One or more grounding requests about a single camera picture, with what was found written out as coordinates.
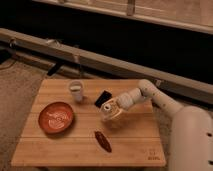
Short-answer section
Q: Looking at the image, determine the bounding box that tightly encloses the orange bowl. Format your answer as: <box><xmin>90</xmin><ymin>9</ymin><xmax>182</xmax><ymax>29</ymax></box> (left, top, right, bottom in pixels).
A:
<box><xmin>38</xmin><ymin>102</ymin><xmax>74</xmax><ymax>134</ymax></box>

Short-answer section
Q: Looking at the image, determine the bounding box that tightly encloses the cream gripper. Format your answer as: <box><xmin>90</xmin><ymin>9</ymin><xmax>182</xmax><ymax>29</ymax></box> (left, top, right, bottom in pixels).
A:
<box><xmin>100</xmin><ymin>98</ymin><xmax>123</xmax><ymax>122</ymax></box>

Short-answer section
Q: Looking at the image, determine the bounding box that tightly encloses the wooden table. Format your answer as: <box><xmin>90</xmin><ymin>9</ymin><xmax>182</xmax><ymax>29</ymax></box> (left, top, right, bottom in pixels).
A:
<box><xmin>11</xmin><ymin>79</ymin><xmax>166</xmax><ymax>167</ymax></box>

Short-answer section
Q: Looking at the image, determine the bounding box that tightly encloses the black lying bottle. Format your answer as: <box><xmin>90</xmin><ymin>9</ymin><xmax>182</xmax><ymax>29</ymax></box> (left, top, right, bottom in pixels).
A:
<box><xmin>95</xmin><ymin>91</ymin><xmax>112</xmax><ymax>108</ymax></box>

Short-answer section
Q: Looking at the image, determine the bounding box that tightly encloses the brown oblong food item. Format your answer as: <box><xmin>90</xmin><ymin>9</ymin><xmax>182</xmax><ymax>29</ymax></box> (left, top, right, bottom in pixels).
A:
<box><xmin>94</xmin><ymin>131</ymin><xmax>112</xmax><ymax>153</ymax></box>

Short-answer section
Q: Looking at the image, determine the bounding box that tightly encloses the white cup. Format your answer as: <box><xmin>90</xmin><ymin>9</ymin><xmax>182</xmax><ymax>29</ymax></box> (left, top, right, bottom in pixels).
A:
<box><xmin>69</xmin><ymin>81</ymin><xmax>83</xmax><ymax>102</ymax></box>

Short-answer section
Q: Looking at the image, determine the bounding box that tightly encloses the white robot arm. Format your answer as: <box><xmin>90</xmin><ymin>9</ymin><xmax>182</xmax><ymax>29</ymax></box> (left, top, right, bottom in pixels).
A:
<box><xmin>101</xmin><ymin>79</ymin><xmax>213</xmax><ymax>171</ymax></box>

